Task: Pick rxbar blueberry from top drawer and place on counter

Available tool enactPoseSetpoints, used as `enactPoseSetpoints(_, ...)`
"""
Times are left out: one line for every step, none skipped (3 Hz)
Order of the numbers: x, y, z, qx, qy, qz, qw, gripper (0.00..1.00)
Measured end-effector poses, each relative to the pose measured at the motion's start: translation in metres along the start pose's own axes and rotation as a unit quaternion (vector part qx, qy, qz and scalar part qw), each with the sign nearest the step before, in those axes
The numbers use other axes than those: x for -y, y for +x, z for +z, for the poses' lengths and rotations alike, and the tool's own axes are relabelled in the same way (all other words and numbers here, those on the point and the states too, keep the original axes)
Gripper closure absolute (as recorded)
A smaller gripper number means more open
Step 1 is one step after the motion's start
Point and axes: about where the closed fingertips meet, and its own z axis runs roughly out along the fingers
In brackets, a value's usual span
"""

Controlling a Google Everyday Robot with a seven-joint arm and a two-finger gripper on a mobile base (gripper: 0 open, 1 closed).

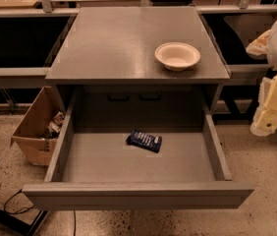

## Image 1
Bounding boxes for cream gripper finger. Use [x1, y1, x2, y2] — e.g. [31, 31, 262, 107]
[246, 29, 271, 58]
[250, 106, 277, 137]

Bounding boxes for open grey top drawer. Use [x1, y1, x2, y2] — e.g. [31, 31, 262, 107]
[22, 88, 255, 211]

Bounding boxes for cardboard box with trash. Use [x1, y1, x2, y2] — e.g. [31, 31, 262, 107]
[11, 87, 64, 165]

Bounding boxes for black cable on floor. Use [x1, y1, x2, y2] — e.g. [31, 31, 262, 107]
[2, 189, 36, 215]

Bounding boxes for grey cabinet with counter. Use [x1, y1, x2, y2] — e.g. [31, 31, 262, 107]
[48, 7, 225, 133]

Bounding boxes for black floor stand base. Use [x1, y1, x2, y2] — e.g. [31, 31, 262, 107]
[0, 209, 47, 236]

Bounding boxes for white paper bowl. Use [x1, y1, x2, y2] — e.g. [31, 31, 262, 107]
[154, 42, 200, 72]

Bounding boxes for grey metal shelf frame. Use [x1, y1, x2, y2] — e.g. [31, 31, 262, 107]
[0, 0, 277, 89]

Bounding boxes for blue rxbar blueberry packet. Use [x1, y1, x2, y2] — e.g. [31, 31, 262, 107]
[126, 130, 162, 153]

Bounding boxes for black chair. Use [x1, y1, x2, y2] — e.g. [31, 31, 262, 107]
[225, 14, 277, 48]

